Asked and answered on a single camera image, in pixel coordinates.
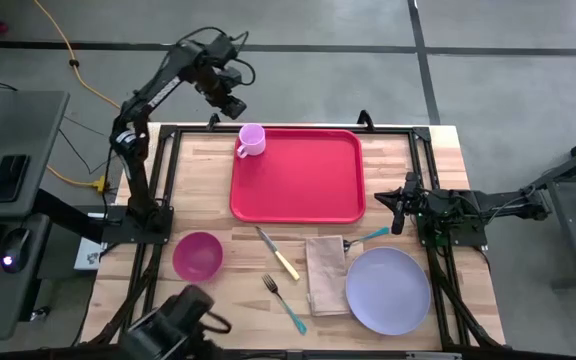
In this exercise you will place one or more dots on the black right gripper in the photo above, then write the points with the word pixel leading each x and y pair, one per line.
pixel 408 205

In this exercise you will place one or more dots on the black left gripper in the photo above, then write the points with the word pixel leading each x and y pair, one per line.
pixel 225 84

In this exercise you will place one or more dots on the pale pink mug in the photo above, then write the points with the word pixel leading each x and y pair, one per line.
pixel 252 142

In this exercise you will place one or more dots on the lavender plastic plate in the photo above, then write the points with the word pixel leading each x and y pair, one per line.
pixel 388 292

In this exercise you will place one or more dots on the beige cloth napkin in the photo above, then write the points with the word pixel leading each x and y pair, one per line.
pixel 325 275

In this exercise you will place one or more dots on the magenta plastic bowl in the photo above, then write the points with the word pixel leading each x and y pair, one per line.
pixel 198 257

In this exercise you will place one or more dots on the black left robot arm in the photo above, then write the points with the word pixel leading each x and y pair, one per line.
pixel 163 90

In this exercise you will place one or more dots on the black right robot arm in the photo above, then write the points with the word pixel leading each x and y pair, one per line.
pixel 473 202

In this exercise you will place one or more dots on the red plastic tray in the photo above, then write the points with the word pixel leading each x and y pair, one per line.
pixel 308 180

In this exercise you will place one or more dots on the black table clamp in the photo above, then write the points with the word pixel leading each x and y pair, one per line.
pixel 214 120
pixel 365 119

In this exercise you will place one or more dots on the white printed box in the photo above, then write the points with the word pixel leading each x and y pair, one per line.
pixel 88 256

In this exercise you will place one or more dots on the grey desk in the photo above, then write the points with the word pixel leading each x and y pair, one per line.
pixel 18 130

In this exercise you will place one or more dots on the black smartphone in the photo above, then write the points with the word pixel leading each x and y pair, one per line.
pixel 9 177

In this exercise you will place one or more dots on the black computer mouse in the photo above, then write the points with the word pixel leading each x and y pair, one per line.
pixel 15 250

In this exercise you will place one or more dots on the desk caster wheel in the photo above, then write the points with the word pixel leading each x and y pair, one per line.
pixel 40 314

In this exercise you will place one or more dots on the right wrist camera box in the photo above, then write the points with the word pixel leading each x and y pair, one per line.
pixel 410 182

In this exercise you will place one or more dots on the black aluminium table frame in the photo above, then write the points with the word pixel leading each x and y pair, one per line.
pixel 198 129

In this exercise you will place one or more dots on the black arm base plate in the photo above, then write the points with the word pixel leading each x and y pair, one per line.
pixel 460 237
pixel 123 235

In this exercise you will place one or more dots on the silver metal bracket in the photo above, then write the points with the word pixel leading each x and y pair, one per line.
pixel 433 356

